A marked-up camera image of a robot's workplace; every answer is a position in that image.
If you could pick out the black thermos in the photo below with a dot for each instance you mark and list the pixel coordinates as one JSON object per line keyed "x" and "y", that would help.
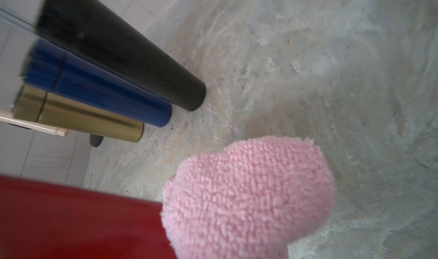
{"x": 92, "y": 31}

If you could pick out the red thermos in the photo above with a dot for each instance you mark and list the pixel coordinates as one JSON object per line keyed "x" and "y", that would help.
{"x": 49, "y": 221}

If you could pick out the beige microphone on black stand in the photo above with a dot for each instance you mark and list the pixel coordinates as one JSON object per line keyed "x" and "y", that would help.
{"x": 7, "y": 117}

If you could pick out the blue thermos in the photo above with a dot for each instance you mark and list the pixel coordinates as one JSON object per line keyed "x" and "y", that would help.
{"x": 56, "y": 70}

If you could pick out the gold thermos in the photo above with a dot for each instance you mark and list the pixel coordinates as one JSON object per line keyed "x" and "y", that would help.
{"x": 36, "y": 105}

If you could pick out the pink cloth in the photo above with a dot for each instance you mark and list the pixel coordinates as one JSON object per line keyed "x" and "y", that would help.
{"x": 249, "y": 200}

